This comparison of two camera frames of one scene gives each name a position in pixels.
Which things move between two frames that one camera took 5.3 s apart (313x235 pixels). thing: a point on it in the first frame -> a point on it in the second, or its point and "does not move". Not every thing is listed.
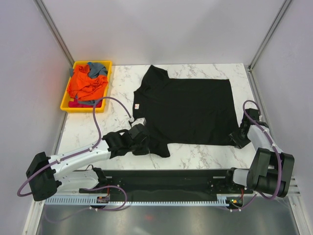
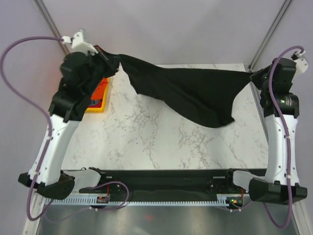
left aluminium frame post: (51, 28) does not move
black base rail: (167, 182) does not move
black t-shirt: (180, 111) -> (209, 98)
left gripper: (145, 151) -> (112, 62)
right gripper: (234, 136) -> (256, 77)
